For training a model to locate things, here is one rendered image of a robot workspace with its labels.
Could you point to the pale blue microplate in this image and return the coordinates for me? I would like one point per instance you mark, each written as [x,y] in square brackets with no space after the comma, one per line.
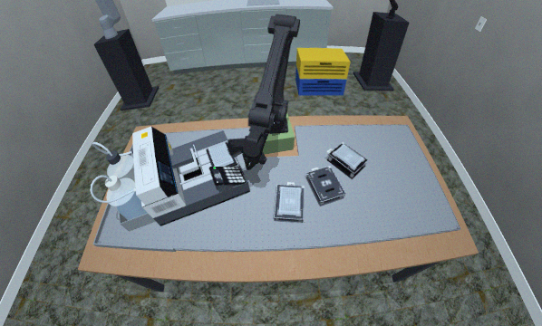
[222,157]
[352,160]
[289,195]

